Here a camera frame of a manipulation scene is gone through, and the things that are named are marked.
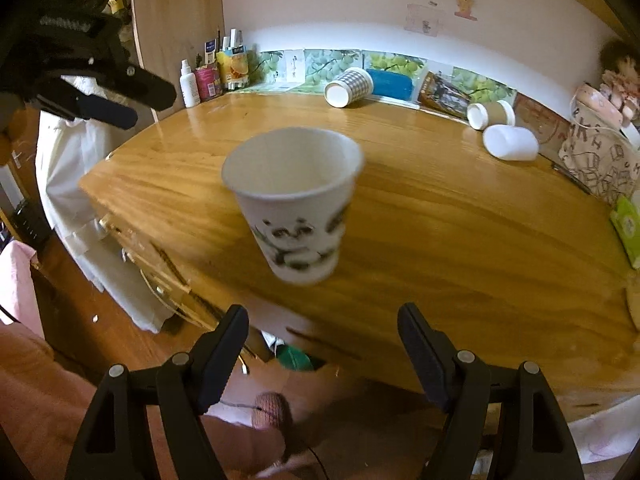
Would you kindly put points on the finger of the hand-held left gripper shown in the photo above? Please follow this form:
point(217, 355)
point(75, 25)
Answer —
point(147, 89)
point(107, 110)

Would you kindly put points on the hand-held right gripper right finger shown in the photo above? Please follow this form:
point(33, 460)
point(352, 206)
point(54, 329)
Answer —
point(422, 357)

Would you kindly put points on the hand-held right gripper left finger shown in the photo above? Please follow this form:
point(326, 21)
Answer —
point(226, 355)

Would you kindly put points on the white panda print paper cup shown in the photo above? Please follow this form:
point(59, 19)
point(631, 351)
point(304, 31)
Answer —
point(295, 200)

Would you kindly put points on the checkered paper cup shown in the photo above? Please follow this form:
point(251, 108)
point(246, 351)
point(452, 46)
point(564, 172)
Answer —
point(347, 87)

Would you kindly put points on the plain white cup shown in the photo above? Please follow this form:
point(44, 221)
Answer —
point(511, 143)

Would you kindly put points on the brown sleeve paper cup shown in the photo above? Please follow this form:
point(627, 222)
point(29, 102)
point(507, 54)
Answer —
point(492, 112)

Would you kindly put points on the white spray bottle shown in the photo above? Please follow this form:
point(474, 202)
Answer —
point(190, 85)

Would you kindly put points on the pink canister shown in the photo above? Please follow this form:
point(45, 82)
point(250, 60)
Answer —
point(208, 82)

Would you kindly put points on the white hanging cloth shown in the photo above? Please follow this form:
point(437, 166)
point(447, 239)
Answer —
point(75, 170)

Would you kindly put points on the green bag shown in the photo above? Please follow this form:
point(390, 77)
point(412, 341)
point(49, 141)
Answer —
point(295, 357)

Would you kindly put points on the pink mesh ball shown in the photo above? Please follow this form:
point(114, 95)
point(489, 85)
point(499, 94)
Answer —
point(272, 410)

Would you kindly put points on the wooden shelf panel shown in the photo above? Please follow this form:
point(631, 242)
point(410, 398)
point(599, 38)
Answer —
point(175, 15)

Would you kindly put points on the yellow fruit print carton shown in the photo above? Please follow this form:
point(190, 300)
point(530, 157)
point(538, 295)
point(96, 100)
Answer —
point(234, 67)

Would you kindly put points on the white tubes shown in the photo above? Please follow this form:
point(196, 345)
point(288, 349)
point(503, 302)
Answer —
point(234, 39)

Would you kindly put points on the wooden desk drawers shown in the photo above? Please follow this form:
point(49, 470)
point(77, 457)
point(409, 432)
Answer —
point(150, 270)

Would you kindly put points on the white card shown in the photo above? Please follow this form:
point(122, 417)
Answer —
point(291, 66)

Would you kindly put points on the grape print poster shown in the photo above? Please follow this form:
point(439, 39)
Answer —
point(320, 65)

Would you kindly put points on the pink cloth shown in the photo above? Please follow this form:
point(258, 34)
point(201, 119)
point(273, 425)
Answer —
point(20, 285)

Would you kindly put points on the dark pen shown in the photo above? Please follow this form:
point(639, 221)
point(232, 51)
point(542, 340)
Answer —
point(571, 177)

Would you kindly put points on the green tissue packet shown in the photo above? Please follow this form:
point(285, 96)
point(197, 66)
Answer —
point(627, 227)

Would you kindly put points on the blue box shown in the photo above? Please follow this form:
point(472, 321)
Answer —
point(391, 84)

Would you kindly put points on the stamped cardboard sheet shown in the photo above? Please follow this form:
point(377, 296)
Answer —
point(542, 127)

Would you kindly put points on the printed beige tote bag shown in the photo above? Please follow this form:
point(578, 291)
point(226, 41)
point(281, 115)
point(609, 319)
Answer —
point(595, 160)

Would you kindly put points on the brown snack packet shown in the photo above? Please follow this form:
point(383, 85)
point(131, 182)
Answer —
point(442, 91)

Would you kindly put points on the brown haired doll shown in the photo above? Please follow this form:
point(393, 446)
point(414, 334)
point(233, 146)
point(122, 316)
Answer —
point(620, 67)

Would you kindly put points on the pale paper wall sticker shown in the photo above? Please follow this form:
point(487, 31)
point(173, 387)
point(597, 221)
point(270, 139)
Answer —
point(424, 19)

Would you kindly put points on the bear wall sticker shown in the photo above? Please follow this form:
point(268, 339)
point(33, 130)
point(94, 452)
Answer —
point(465, 6)

